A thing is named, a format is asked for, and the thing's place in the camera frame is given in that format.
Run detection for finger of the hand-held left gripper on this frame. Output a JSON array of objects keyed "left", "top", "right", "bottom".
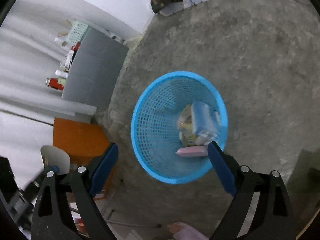
[{"left": 23, "top": 165, "right": 60, "bottom": 195}]

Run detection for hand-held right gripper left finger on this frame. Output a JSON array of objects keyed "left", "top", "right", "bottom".
[{"left": 31, "top": 143, "right": 119, "bottom": 240}]

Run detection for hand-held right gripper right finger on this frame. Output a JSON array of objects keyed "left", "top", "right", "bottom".
[{"left": 207, "top": 141, "right": 297, "bottom": 240}]

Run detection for pink tube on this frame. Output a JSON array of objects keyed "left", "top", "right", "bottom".
[{"left": 176, "top": 146, "right": 208, "bottom": 158}]

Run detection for light blue carton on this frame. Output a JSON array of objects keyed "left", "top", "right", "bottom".
[{"left": 191, "top": 101, "right": 221, "bottom": 141}]

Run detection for yellow snack packet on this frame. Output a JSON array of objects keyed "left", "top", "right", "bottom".
[{"left": 177, "top": 105, "right": 199, "bottom": 147}]

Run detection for blue mesh wastebasket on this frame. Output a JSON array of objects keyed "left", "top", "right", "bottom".
[{"left": 131, "top": 71, "right": 228, "bottom": 185}]

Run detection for white paper cup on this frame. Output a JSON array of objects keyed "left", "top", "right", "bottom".
[{"left": 41, "top": 145, "right": 71, "bottom": 174}]

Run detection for orange box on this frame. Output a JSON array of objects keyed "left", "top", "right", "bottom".
[{"left": 53, "top": 117, "right": 118, "bottom": 201}]

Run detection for lilac slipper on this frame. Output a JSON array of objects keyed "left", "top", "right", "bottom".
[{"left": 167, "top": 222, "right": 208, "bottom": 240}]

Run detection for red thermos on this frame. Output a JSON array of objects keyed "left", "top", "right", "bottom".
[{"left": 46, "top": 77, "right": 66, "bottom": 91}]

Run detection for grey cabinet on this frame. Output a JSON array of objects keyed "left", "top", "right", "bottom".
[{"left": 62, "top": 27, "right": 129, "bottom": 108}]

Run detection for red white packet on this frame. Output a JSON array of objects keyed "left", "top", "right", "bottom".
[{"left": 61, "top": 42, "right": 82, "bottom": 68}]

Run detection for white curtain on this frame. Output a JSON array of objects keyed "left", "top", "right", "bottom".
[{"left": 0, "top": 0, "right": 97, "bottom": 117}]

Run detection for mint green basket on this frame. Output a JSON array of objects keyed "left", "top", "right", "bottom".
[{"left": 67, "top": 21, "right": 90, "bottom": 43}]

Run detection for wooden sticks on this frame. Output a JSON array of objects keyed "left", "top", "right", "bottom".
[{"left": 57, "top": 19, "right": 73, "bottom": 37}]

